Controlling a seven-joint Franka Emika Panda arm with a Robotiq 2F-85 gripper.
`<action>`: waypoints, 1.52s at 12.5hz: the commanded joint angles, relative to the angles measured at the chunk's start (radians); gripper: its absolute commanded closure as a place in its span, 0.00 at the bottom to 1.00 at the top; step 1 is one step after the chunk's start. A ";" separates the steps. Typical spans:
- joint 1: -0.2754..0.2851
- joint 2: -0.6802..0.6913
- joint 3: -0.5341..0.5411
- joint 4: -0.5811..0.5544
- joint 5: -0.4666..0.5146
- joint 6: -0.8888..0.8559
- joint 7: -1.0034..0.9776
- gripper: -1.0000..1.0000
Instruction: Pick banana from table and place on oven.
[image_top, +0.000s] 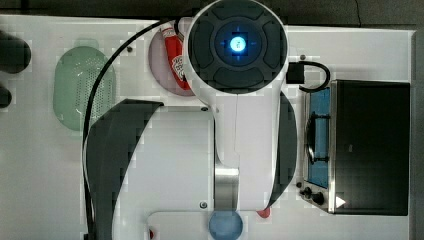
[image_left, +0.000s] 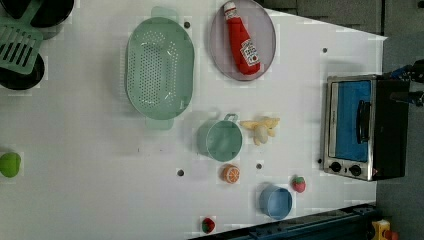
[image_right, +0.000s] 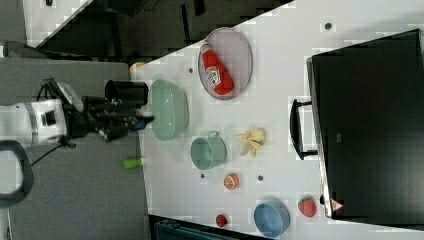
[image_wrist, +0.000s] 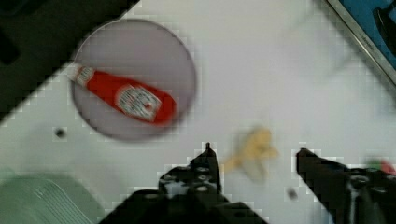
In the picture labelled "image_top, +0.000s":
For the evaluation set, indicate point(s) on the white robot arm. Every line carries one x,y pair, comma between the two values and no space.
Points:
235,59

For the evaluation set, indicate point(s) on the black and steel toaster oven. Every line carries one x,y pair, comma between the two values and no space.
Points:
356,152

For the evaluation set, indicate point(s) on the grey round plate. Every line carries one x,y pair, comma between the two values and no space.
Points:
160,68

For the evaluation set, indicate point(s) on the red ketchup bottle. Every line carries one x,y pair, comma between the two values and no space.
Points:
173,47

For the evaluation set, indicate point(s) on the blue bowl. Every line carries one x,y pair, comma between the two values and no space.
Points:
225,225

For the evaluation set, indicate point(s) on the red toy strawberry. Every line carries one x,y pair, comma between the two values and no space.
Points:
264,214

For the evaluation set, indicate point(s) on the green perforated colander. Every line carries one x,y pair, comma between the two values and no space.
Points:
75,75

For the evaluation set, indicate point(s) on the upper black cylinder container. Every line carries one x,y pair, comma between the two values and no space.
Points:
15,53

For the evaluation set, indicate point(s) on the black cylinder container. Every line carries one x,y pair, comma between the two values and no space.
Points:
15,53
5,97

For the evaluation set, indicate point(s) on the lower black cylinder container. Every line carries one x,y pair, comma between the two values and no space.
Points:
5,97

